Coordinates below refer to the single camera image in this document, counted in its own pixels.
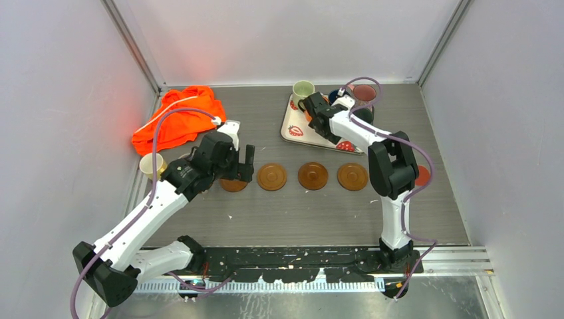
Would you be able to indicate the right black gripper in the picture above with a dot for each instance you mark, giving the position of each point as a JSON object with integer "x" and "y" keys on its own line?
{"x": 333, "y": 139}

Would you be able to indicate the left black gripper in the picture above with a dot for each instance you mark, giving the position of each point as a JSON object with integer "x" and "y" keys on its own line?
{"x": 241, "y": 171}

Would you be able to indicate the wooden coaster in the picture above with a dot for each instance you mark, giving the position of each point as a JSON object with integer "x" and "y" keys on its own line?
{"x": 352, "y": 176}
{"x": 272, "y": 177}
{"x": 233, "y": 185}
{"x": 313, "y": 176}

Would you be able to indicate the dark blue mug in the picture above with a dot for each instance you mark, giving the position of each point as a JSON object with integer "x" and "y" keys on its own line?
{"x": 333, "y": 95}

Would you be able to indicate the cream yellow mug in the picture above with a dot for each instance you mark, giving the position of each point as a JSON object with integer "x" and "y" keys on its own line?
{"x": 152, "y": 166}

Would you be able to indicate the red coaster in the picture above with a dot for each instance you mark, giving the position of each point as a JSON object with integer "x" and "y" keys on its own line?
{"x": 423, "y": 177}

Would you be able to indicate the dark green mug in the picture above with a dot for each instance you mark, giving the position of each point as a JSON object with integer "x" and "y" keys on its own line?
{"x": 365, "y": 114}

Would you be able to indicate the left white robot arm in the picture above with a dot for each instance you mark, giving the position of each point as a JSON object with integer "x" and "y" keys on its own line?
{"x": 114, "y": 266}

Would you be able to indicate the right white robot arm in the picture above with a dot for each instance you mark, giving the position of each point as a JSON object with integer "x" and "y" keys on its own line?
{"x": 392, "y": 166}

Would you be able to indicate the orange mug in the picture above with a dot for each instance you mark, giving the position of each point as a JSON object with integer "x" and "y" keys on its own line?
{"x": 307, "y": 116}

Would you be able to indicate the light green mug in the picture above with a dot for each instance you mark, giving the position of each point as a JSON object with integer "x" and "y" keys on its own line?
{"x": 300, "y": 91}

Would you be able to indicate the white strawberry tray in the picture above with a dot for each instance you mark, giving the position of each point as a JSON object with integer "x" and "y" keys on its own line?
{"x": 295, "y": 128}

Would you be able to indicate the pink speckled mug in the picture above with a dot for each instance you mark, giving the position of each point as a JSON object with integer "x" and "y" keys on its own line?
{"x": 362, "y": 93}

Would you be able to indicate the orange cloth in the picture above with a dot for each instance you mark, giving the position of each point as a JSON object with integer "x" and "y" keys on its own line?
{"x": 179, "y": 127}

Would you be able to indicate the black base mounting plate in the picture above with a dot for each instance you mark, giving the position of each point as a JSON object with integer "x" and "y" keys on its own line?
{"x": 340, "y": 264}

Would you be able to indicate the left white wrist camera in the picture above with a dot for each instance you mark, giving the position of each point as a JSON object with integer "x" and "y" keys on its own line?
{"x": 229, "y": 132}

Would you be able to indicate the aluminium front rail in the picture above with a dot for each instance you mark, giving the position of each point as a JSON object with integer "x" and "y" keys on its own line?
{"x": 171, "y": 285}

